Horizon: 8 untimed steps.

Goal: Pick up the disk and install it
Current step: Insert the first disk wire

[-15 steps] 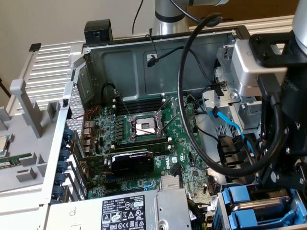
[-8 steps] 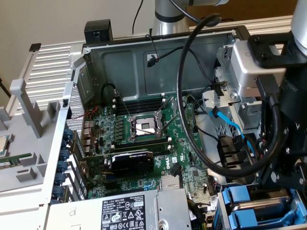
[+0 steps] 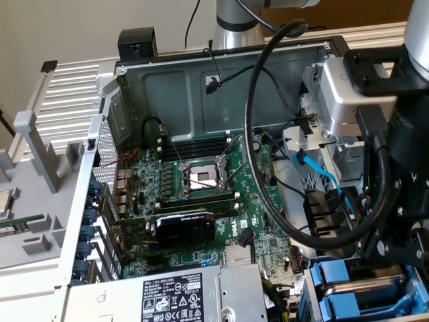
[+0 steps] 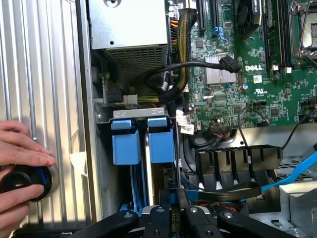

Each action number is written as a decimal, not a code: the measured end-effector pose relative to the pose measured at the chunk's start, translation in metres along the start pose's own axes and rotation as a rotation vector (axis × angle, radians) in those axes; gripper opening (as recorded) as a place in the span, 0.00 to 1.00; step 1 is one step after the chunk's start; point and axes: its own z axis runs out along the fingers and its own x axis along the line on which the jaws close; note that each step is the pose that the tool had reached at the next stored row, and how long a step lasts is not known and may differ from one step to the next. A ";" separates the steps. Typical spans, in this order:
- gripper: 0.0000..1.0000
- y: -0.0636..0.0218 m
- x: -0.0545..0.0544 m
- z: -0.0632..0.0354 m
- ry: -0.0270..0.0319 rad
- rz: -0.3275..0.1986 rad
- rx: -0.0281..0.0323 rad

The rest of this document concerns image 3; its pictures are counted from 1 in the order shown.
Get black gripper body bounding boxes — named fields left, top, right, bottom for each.
left=388, top=89, right=429, bottom=233

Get hard drive in blue caddy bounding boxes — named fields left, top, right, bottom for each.
left=300, top=256, right=429, bottom=322

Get grey optical drive cage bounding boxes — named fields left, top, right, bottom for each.
left=281, top=55, right=367, bottom=182

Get silver chipset heatsink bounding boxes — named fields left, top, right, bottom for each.
left=223, top=246, right=252, bottom=268

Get brown cardboard box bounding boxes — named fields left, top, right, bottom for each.
left=261, top=0, right=414, bottom=35

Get metal socket cover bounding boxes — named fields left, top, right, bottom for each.
left=217, top=133, right=251, bottom=170

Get metal locking lever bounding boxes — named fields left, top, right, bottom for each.
left=186, top=176, right=222, bottom=191
left=160, top=123, right=184, bottom=168

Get green RAM stick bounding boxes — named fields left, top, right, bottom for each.
left=0, top=214, right=46, bottom=237
left=157, top=195, right=241, bottom=215

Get green Dell motherboard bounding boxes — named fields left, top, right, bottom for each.
left=113, top=130, right=304, bottom=303

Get CPU socket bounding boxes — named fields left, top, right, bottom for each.
left=177, top=157, right=235, bottom=199

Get black graphics card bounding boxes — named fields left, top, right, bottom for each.
left=112, top=209, right=217, bottom=248

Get open grey PC case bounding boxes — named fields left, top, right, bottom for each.
left=55, top=35, right=429, bottom=322

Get grey power supply unit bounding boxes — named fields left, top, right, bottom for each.
left=65, top=263, right=269, bottom=322

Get black box with bolts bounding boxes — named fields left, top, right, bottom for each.
left=117, top=27, right=158, bottom=61

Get grey plastic parts rack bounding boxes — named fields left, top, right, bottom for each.
left=0, top=110, right=88, bottom=271

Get silver CPU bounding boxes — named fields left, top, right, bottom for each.
left=0, top=189, right=21, bottom=221

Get light blue SATA wire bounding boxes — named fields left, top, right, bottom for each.
left=292, top=149, right=357, bottom=219

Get white wire label tags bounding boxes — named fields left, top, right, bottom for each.
left=290, top=272, right=308, bottom=298

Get thin black red-tipped wire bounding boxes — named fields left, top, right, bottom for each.
left=270, top=208, right=286, bottom=235

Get yellow black sleeved wire bundle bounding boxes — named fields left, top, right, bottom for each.
left=261, top=278, right=292, bottom=322

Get black wire with flat plug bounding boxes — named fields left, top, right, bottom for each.
left=238, top=226, right=255, bottom=249

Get black optical drive wire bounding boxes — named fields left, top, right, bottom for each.
left=202, top=46, right=318, bottom=135

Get red black twisted wire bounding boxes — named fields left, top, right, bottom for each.
left=100, top=149, right=140, bottom=204

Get thin black wall cable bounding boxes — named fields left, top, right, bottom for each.
left=184, top=0, right=202, bottom=48

